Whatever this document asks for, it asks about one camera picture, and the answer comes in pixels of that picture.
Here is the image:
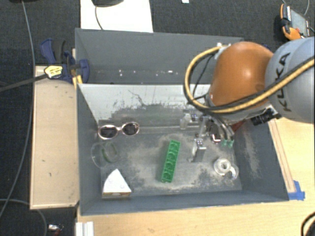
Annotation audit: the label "green long flat block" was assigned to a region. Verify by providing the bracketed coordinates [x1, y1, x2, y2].
[160, 139, 181, 184]

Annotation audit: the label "pink frame sunglasses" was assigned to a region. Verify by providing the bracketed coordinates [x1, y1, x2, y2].
[96, 121, 141, 141]

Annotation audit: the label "black cylinder on white bracket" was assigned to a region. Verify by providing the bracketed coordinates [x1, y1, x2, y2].
[251, 108, 283, 127]

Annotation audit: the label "grey metal bin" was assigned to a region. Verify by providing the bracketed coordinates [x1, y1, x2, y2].
[74, 28, 290, 216]

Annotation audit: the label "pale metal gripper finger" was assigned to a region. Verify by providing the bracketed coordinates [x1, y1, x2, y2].
[191, 138, 208, 163]
[180, 113, 198, 130]

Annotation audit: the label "white triangular toy sandwich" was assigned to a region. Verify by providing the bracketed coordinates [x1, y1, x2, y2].
[101, 168, 132, 198]

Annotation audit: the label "clear cup with green rim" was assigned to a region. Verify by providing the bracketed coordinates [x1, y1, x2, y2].
[91, 141, 119, 169]

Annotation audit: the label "clear glass ring thing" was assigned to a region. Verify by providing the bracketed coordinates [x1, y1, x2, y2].
[213, 157, 240, 181]

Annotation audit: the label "pale wood board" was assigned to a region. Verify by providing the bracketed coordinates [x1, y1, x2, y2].
[29, 65, 81, 210]

